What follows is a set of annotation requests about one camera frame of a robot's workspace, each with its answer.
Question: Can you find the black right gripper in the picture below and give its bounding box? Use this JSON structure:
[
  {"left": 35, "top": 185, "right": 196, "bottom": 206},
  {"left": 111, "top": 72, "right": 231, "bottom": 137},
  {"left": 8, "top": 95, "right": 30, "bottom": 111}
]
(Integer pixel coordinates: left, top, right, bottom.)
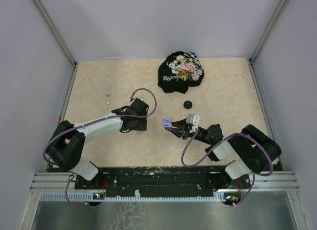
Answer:
[{"left": 166, "top": 118, "right": 212, "bottom": 145}]

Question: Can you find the purple earbud charging case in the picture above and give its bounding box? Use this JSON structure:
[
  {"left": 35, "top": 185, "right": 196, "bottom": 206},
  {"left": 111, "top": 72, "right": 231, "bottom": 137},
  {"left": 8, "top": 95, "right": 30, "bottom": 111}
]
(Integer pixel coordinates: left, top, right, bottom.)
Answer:
[{"left": 162, "top": 117, "right": 173, "bottom": 128}]

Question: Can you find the black earbud charging case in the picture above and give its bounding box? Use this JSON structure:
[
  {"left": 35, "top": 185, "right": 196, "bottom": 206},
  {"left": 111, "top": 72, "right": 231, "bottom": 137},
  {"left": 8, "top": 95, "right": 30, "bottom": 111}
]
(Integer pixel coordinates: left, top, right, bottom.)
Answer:
[{"left": 183, "top": 100, "right": 193, "bottom": 109}]

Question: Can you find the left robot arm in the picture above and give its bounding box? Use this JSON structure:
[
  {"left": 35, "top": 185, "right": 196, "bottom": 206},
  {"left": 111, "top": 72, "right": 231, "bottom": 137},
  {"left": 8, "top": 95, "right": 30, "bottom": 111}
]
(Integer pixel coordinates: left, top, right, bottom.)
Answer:
[{"left": 45, "top": 98, "right": 149, "bottom": 189}]

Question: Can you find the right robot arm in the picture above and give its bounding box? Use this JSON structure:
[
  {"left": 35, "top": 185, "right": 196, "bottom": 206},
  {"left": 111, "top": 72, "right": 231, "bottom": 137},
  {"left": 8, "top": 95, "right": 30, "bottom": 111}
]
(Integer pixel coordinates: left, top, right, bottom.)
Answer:
[{"left": 162, "top": 114, "right": 282, "bottom": 188}]

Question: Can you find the black floral folded shirt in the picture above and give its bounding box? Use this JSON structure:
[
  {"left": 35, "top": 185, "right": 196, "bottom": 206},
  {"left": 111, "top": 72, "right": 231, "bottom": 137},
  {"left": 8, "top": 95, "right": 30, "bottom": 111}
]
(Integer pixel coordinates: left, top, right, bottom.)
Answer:
[{"left": 157, "top": 51, "right": 205, "bottom": 94}]

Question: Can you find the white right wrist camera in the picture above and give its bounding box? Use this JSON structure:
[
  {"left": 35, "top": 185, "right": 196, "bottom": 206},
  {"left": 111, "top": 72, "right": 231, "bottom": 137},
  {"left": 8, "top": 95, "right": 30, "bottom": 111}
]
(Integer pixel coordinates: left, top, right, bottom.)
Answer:
[{"left": 185, "top": 114, "right": 200, "bottom": 131}]

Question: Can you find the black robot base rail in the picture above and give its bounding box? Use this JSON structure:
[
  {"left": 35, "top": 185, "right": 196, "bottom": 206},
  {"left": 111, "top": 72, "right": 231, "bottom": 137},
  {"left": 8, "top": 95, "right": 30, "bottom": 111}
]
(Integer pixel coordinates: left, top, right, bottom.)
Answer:
[{"left": 75, "top": 166, "right": 250, "bottom": 197}]

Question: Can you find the white slotted cable duct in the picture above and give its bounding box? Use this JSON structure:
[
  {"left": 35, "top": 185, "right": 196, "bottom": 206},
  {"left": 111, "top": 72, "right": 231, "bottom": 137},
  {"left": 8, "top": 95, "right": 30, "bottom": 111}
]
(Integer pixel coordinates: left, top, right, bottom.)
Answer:
[{"left": 39, "top": 190, "right": 251, "bottom": 201}]

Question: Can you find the left aluminium frame post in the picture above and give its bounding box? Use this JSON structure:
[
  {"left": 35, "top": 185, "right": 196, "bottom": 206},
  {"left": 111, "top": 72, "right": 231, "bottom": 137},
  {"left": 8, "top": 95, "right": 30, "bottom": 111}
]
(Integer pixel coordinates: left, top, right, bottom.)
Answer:
[{"left": 31, "top": 0, "right": 77, "bottom": 67}]

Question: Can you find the aluminium frame post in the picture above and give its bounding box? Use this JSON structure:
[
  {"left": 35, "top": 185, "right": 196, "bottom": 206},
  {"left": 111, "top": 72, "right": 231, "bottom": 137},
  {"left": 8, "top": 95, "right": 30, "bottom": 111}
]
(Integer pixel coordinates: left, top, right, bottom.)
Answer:
[
  {"left": 249, "top": 0, "right": 290, "bottom": 65},
  {"left": 31, "top": 0, "right": 77, "bottom": 67}
]

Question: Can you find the right aluminium frame post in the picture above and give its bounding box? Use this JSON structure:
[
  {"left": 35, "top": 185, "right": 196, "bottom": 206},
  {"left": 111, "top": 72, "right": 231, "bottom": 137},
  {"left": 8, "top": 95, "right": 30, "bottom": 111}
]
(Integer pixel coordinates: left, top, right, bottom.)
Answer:
[{"left": 249, "top": 0, "right": 290, "bottom": 65}]

